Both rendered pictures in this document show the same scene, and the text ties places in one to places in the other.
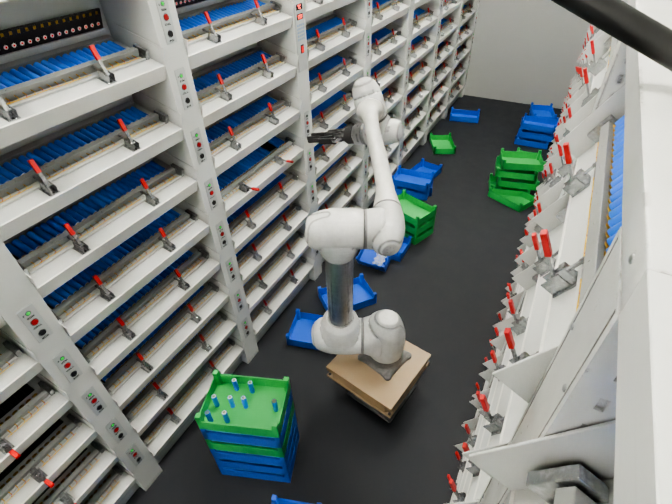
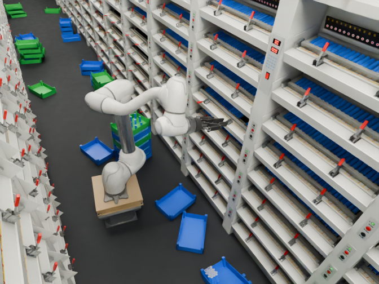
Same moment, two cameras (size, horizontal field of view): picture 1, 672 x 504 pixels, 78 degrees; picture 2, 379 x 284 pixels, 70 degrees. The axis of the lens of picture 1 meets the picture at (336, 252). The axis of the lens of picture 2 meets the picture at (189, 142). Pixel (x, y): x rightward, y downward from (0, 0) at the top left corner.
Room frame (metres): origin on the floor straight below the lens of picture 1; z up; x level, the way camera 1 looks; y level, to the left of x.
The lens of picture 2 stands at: (2.20, -1.12, 1.94)
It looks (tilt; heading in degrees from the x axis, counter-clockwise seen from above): 41 degrees down; 117
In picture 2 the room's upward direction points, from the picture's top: 5 degrees clockwise
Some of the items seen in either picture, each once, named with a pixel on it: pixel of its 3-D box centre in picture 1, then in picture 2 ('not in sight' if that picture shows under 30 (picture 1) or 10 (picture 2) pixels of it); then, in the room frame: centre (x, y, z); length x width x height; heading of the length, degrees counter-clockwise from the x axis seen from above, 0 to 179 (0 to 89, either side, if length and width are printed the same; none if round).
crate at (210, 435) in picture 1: (248, 413); (131, 131); (0.83, 0.36, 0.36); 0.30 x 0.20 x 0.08; 81
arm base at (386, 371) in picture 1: (387, 350); (115, 190); (1.14, -0.22, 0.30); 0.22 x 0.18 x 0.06; 135
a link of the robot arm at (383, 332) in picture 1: (384, 333); (114, 176); (1.13, -0.19, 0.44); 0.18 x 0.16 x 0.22; 87
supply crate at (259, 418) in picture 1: (245, 402); (131, 124); (0.83, 0.36, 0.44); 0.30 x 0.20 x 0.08; 81
